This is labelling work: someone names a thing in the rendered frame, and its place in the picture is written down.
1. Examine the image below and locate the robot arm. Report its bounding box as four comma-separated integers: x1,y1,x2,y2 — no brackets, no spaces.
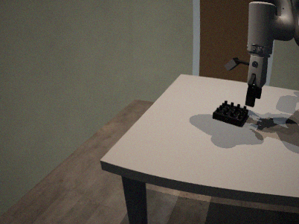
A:
225,0,299,71

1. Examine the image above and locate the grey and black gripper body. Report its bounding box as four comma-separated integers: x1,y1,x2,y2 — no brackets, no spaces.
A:
247,51,270,89

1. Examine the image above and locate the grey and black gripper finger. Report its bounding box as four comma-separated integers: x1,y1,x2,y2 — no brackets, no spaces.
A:
255,87,262,99
245,73,257,107

